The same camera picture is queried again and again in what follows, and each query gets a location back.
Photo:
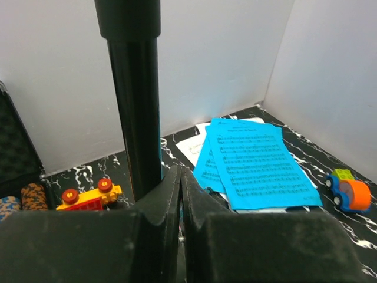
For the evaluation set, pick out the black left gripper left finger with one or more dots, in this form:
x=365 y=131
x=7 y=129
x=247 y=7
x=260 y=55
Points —
x=137 y=244

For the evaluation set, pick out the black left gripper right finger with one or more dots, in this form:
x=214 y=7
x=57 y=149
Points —
x=223 y=246

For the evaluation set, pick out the blue sheet music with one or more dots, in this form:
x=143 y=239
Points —
x=211 y=163
x=255 y=167

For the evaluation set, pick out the black music stand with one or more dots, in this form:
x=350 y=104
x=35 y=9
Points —
x=131 y=29

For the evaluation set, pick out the black poker chip case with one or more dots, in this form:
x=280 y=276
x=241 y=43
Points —
x=22 y=186

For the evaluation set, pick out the red yellow toy block house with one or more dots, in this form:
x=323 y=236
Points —
x=95 y=199

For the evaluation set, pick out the white sheet music page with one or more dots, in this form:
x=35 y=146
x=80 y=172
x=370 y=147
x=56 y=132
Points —
x=191 y=148

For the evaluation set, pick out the orange green blue block toy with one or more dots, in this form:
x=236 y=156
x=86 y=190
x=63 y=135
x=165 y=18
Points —
x=350 y=194

